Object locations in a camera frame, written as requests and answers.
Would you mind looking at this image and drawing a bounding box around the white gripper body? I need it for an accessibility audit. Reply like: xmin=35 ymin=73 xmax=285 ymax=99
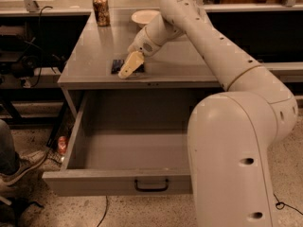
xmin=128 ymin=27 xmax=161 ymax=57

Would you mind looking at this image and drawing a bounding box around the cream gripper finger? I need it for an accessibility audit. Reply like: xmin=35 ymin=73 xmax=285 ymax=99
xmin=118 ymin=51 xmax=144 ymax=79

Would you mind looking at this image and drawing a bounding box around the dark blue rxbar wrapper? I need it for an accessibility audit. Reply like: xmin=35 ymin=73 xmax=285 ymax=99
xmin=111 ymin=60 xmax=145 ymax=74

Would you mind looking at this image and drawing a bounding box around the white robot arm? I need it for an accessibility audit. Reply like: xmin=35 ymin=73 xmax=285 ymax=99
xmin=118 ymin=0 xmax=298 ymax=227

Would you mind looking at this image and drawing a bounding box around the open grey top drawer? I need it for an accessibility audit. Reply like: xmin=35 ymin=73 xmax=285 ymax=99
xmin=43 ymin=89 xmax=201 ymax=196

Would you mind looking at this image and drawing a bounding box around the white ceramic bowl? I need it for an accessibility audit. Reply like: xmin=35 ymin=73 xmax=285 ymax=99
xmin=131 ymin=9 xmax=159 ymax=28

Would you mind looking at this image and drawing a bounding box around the grey metal cabinet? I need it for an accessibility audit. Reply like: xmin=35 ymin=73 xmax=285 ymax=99
xmin=57 ymin=7 xmax=228 ymax=118

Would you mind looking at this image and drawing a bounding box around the brown soda can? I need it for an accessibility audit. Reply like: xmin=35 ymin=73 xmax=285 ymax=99
xmin=93 ymin=0 xmax=110 ymax=26

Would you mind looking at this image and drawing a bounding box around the red can on floor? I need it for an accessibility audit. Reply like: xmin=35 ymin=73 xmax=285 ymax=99
xmin=57 ymin=136 xmax=68 ymax=155

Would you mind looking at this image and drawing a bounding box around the dark machinery on left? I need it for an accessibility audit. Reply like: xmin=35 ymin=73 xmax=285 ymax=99
xmin=0 ymin=24 xmax=66 ymax=79

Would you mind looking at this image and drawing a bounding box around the grey sneaker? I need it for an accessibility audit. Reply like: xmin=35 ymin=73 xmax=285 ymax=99
xmin=0 ymin=150 xmax=46 ymax=186

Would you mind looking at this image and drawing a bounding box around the blue jeans leg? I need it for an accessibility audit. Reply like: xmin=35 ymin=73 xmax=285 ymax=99
xmin=0 ymin=120 xmax=19 ymax=175

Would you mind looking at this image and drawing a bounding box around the black cable on left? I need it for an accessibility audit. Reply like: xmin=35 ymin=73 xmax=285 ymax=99
xmin=29 ymin=6 xmax=55 ymax=89

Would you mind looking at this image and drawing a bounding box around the black drawer handle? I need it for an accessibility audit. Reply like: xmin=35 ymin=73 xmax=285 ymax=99
xmin=134 ymin=180 xmax=169 ymax=193

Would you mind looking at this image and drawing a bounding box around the black floor cable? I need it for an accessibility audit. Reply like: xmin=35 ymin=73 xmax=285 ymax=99
xmin=96 ymin=196 xmax=110 ymax=227

